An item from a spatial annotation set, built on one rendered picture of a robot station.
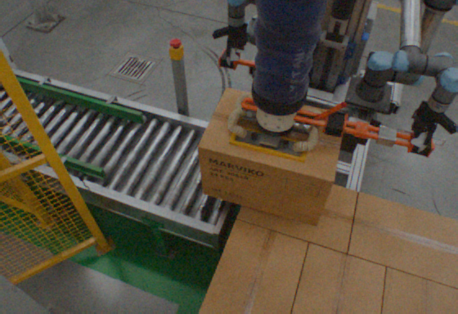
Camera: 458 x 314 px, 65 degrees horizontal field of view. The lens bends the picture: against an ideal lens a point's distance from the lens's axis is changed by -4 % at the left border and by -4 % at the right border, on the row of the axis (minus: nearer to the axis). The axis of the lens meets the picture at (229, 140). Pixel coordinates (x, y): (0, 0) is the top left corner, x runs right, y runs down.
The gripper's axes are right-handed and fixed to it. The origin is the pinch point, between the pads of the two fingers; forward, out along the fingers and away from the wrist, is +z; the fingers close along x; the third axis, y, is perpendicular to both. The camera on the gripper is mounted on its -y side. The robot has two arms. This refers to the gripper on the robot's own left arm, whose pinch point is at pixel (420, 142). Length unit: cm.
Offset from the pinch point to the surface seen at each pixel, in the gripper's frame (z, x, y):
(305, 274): 66, 40, 28
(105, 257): 121, 49, 148
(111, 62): 121, -129, 245
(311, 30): -45, 8, 52
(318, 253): 66, 28, 24
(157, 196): 66, 23, 115
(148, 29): 121, -193, 237
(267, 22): -47, 11, 66
